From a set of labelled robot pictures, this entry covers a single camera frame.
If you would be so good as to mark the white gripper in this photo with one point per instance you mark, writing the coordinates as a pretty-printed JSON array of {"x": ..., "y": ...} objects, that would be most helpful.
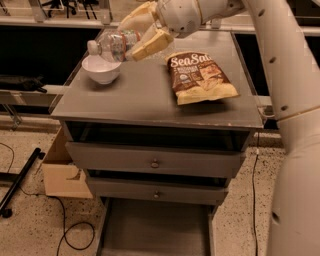
[{"x": 178, "y": 16}]

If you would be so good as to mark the clear plastic water bottle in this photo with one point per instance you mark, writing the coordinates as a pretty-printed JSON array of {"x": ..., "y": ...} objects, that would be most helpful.
[{"x": 114, "y": 45}]

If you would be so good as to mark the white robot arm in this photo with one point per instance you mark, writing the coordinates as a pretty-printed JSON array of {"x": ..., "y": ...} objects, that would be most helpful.
[{"x": 293, "y": 79}]

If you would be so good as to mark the grey drawer cabinet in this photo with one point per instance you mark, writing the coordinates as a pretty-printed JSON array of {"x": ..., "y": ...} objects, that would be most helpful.
[{"x": 139, "y": 109}]

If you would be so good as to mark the grey top drawer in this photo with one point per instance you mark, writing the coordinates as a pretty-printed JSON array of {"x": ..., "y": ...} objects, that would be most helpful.
[{"x": 169, "y": 161}]

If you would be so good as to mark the grey drawer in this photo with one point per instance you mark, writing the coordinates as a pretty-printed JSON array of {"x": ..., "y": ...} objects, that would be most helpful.
[
  {"x": 149, "y": 228},
  {"x": 169, "y": 161},
  {"x": 156, "y": 191}
]

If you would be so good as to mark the grey middle drawer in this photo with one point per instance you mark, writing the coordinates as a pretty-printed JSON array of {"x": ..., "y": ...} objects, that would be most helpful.
[{"x": 156, "y": 191}]

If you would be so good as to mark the grey bottom drawer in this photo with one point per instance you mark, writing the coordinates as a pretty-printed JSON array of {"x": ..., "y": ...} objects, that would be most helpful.
[{"x": 149, "y": 228}]

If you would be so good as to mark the white bowl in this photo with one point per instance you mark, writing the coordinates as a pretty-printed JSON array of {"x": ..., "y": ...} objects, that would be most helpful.
[{"x": 100, "y": 70}]

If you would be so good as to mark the brown sea salt chip bag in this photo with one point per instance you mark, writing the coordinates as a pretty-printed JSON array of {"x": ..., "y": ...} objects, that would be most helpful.
[{"x": 196, "y": 77}]

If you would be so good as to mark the cardboard box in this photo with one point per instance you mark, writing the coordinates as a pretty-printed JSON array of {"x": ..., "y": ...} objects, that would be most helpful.
[{"x": 62, "y": 178}]

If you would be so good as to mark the black metal pole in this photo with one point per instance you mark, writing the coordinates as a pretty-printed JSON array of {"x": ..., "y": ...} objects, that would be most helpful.
[{"x": 14, "y": 181}]

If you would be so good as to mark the black bag on rail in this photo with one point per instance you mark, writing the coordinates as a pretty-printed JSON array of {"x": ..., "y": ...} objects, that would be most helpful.
[{"x": 21, "y": 83}]

